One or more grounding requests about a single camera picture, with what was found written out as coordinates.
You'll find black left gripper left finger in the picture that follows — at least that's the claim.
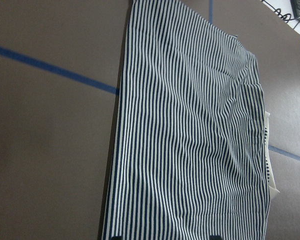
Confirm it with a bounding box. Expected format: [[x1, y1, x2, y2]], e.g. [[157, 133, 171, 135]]
[[111, 236, 122, 240]]

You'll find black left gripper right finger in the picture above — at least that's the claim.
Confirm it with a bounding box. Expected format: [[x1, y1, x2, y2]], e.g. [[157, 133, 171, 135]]
[[209, 235, 222, 240]]

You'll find striped polo shirt white collar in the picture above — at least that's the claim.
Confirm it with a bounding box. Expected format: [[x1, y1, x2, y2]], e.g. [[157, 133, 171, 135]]
[[101, 0, 271, 240]]

